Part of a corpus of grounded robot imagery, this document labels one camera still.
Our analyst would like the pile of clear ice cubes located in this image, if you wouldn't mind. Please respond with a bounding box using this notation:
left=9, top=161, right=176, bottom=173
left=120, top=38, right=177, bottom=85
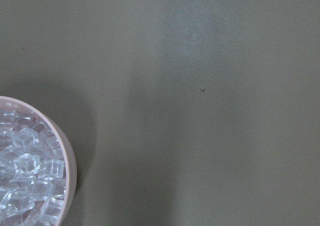
left=0, top=109, right=66, bottom=226

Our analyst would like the pink bowl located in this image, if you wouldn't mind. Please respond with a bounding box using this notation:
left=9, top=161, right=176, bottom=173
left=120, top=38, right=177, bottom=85
left=0, top=96, right=77, bottom=226

